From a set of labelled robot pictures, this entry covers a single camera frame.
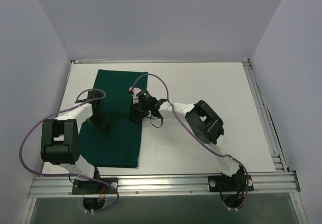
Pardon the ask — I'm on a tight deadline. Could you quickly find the green surgical cloth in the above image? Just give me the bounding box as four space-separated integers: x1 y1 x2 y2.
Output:
79 69 147 168

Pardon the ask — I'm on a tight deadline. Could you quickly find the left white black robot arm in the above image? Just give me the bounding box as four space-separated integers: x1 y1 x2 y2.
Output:
40 89 110 193

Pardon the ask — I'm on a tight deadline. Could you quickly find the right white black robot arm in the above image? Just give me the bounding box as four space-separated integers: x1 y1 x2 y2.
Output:
129 87 246 190

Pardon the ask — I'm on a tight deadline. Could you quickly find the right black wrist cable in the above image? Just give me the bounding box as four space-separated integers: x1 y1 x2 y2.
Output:
148 110 166 128

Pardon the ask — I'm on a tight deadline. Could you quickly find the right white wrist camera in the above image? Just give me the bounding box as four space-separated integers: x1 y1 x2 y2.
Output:
128 87 141 104

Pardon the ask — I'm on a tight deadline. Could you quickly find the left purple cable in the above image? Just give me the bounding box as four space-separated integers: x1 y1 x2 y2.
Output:
19 89 119 213

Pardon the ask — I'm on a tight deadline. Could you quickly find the purple cable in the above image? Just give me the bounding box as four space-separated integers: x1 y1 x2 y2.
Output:
19 89 119 213
129 73 250 211

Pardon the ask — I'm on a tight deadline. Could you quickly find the front aluminium rail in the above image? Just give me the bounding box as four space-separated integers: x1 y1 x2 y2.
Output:
28 172 300 198

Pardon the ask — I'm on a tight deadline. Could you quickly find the aluminium rail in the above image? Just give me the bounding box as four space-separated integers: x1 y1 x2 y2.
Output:
28 172 300 198
242 58 289 172
72 58 250 65

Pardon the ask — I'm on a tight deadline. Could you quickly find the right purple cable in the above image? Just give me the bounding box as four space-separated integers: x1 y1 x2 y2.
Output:
129 73 250 211

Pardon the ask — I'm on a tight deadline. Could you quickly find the back aluminium rail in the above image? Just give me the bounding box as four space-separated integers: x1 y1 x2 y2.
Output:
72 58 250 65

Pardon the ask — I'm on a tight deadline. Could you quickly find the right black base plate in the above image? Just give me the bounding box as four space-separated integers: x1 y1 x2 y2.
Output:
207 175 247 193

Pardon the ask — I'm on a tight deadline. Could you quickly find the right aluminium rail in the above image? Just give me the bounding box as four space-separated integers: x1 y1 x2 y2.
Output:
242 58 289 172

